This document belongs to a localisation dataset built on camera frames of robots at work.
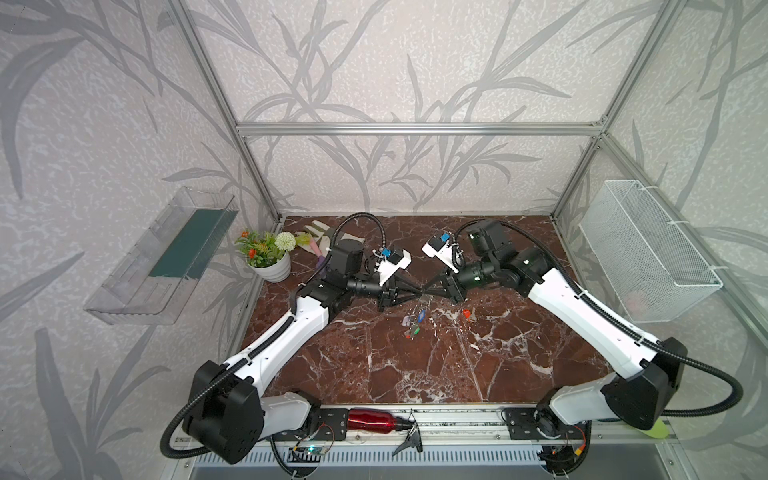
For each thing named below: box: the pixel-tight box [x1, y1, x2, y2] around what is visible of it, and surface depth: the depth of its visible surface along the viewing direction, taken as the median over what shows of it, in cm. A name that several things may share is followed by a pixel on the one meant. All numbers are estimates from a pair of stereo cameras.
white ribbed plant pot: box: [247, 250, 291, 283], surface depth 98 cm
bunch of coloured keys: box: [402, 305, 426, 341], surface depth 71 cm
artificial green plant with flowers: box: [234, 231, 312, 268], surface depth 95 cm
